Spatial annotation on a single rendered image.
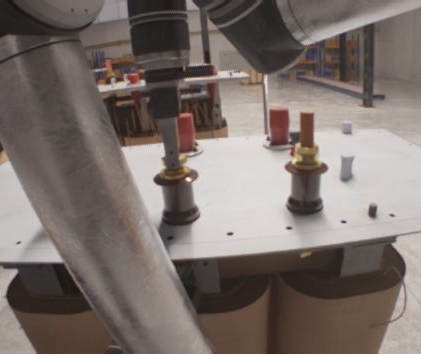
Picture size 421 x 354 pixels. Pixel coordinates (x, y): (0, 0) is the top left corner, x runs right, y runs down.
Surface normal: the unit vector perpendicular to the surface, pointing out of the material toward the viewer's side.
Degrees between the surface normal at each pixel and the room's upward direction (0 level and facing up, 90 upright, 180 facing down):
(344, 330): 90
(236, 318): 90
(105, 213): 80
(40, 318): 90
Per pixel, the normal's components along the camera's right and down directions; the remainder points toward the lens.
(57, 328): 0.01, 0.37
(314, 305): -0.50, 0.36
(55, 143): 0.41, 0.18
